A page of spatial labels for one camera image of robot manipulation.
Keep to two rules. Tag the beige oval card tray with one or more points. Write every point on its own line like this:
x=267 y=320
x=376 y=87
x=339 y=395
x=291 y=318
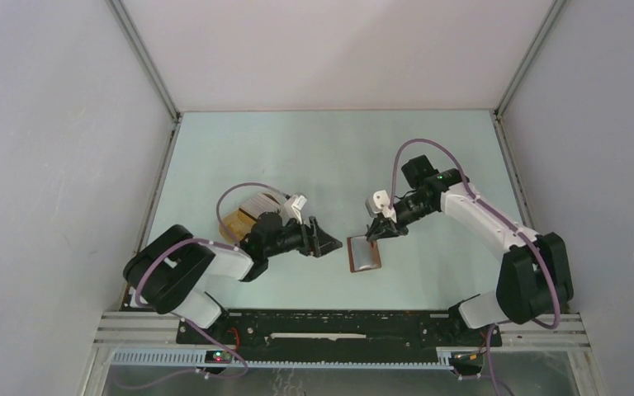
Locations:
x=235 y=226

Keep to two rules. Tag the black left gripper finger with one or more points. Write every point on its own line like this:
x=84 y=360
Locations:
x=324 y=245
x=317 y=230

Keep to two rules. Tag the white toothed cable duct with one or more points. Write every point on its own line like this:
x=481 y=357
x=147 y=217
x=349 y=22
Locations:
x=188 y=358

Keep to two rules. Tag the brown leather card holder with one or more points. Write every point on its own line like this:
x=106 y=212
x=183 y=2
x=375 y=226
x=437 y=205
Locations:
x=362 y=254

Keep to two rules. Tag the aluminium frame rail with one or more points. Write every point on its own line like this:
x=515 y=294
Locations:
x=149 y=330

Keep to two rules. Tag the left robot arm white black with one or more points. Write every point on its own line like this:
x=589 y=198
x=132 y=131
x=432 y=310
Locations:
x=166 y=275

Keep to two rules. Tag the stack of credit cards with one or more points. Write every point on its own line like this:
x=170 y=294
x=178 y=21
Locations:
x=262 y=202

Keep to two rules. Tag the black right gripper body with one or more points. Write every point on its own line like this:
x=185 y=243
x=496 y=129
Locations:
x=406 y=211

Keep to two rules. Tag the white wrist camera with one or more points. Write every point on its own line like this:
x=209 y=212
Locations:
x=294 y=205
x=378 y=203

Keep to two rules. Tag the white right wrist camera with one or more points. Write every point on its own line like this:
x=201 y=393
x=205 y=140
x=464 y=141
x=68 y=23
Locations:
x=378 y=203

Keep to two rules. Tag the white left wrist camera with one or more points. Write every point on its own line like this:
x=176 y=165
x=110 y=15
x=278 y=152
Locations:
x=294 y=205

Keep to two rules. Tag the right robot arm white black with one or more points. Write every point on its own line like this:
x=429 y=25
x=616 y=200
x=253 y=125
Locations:
x=534 y=276

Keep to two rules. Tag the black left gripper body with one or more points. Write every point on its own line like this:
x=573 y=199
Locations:
x=291 y=238

